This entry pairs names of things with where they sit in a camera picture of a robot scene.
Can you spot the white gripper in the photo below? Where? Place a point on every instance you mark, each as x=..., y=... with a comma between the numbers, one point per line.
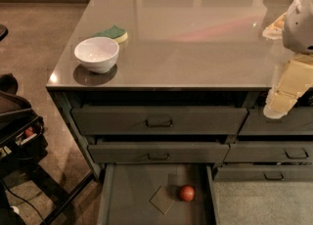
x=299, y=26

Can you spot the red apple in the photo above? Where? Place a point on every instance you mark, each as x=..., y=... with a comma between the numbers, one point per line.
x=186, y=193

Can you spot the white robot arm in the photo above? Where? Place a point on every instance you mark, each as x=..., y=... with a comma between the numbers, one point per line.
x=295, y=29

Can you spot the top right drawer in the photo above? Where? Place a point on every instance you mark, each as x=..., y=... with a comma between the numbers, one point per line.
x=299, y=121

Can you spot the middle right drawer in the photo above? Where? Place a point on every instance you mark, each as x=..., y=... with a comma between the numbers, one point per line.
x=270, y=152

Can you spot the bottom right drawer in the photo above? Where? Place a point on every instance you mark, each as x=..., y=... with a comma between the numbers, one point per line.
x=265, y=173

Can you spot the grey drawer cabinet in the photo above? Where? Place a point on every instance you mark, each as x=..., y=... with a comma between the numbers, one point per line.
x=189, y=53

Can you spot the square tag in drawer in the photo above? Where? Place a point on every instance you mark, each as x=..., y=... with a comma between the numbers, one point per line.
x=162, y=200

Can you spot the open bottom left drawer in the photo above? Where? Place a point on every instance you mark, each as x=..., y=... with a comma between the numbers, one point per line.
x=128, y=188

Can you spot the middle left drawer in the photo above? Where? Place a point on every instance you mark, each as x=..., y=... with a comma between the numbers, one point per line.
x=158, y=152

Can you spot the top left drawer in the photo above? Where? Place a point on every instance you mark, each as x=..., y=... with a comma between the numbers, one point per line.
x=128, y=120

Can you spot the green yellow sponge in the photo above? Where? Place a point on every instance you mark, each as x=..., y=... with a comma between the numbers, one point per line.
x=116, y=33

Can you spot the white ceramic bowl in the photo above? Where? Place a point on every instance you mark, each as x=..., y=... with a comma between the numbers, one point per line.
x=97, y=54

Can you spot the black cart with items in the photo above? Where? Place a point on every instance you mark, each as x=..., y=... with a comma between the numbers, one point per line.
x=21, y=137

